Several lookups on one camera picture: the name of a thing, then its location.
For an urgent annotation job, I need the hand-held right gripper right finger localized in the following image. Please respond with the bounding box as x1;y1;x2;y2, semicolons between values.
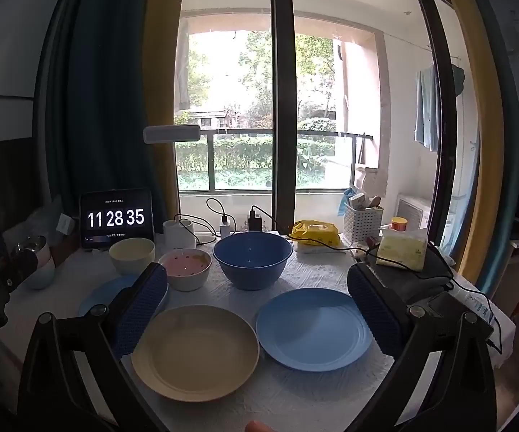
347;263;498;432

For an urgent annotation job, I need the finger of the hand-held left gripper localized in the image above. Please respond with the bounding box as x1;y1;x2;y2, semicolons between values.
2;245;40;293

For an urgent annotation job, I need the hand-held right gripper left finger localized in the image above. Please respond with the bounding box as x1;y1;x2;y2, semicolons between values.
17;262;170;432

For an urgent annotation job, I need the light blue plate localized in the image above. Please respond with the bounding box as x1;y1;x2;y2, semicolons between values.
78;275;170;320

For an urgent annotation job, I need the cream bowl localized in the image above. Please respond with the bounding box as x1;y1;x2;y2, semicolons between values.
109;238;156;276

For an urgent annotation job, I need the pink strawberry bowl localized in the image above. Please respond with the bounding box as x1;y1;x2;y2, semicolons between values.
157;248;212;292

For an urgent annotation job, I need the cream plate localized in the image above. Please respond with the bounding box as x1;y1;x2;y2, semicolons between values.
131;305;260;402

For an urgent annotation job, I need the large dark blue bowl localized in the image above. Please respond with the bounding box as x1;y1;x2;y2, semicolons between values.
213;231;293;291

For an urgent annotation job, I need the cardboard box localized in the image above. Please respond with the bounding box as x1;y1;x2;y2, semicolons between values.
47;229;85;259

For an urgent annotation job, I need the clear bubble wrap bag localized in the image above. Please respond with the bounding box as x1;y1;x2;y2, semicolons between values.
29;194;63;237

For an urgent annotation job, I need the pale yellow tissue pack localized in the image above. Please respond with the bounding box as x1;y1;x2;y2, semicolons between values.
375;227;429;271

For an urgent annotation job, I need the white woven basket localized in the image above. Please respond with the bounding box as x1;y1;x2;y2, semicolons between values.
344;202;384;244

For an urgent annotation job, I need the tablet showing clock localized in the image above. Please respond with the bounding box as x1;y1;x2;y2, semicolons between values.
80;188;154;249

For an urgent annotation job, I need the yellow wipes packet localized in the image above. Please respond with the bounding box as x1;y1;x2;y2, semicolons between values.
289;220;342;248

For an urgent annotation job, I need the white textured tablecloth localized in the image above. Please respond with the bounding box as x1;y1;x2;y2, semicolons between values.
0;231;518;432

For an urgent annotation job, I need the white appliance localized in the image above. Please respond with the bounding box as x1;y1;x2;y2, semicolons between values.
397;193;434;231

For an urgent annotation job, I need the blue cloth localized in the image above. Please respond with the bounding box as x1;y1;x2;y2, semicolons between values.
338;189;356;217

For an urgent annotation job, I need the white desk lamp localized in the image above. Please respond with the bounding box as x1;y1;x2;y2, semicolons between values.
143;125;202;249

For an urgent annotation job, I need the teal curtain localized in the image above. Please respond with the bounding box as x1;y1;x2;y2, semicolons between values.
44;0;153;235
461;0;519;297

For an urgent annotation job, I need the balcony railing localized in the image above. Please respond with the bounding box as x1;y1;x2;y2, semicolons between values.
176;128;374;190

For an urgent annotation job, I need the hanging light blue garment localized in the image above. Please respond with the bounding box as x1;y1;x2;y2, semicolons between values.
415;65;441;152

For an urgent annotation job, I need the yellow curtain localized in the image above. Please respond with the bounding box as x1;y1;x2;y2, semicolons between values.
430;0;509;289
145;0;189;231

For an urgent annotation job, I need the hanging dark green garment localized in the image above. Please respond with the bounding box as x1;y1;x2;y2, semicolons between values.
451;64;467;98

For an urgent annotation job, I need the black lamp cable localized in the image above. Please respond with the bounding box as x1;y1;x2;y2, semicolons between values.
173;213;219;246

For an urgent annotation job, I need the dark window frame post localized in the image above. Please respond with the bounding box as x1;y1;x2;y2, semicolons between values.
269;0;300;235

